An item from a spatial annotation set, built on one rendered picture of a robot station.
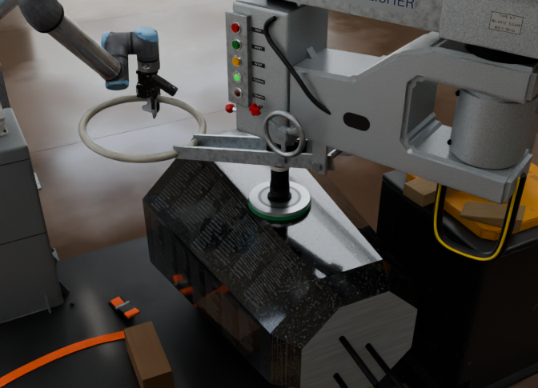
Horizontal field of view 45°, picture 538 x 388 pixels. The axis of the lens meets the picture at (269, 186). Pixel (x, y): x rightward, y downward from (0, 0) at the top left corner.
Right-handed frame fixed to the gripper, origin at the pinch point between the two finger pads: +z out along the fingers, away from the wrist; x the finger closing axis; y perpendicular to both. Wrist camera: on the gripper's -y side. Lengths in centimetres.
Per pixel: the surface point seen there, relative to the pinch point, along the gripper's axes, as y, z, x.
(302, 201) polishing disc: -66, -3, 57
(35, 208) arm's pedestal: 45, 32, 33
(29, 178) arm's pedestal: 46, 17, 32
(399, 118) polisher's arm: -90, -53, 83
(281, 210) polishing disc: -59, -3, 63
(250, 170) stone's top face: -45, 1, 35
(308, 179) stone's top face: -67, 0, 38
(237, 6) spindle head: -43, -70, 58
